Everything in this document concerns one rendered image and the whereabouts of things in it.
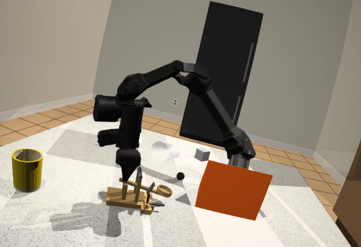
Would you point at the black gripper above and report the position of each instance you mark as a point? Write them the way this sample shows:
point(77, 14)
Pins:
point(127, 156)

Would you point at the yellow cup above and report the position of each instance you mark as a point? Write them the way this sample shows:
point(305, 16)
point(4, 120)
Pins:
point(27, 169)

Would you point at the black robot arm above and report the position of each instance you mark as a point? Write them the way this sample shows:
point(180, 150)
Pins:
point(130, 110)

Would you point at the black ball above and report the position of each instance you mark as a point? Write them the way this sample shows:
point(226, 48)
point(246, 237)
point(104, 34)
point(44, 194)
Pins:
point(180, 176)

